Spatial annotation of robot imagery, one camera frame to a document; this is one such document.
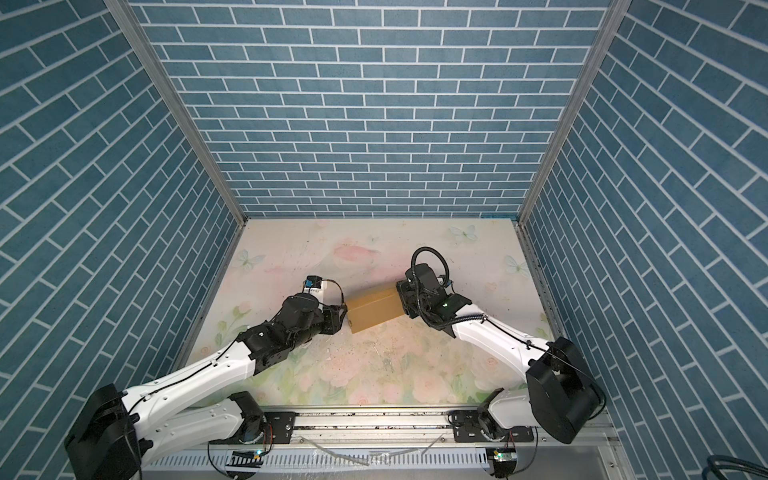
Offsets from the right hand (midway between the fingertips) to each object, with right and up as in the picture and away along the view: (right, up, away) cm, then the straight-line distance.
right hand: (390, 283), depth 84 cm
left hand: (-13, -7, -3) cm, 15 cm away
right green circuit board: (+29, -42, -10) cm, 52 cm away
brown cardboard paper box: (-5, -7, -3) cm, 9 cm away
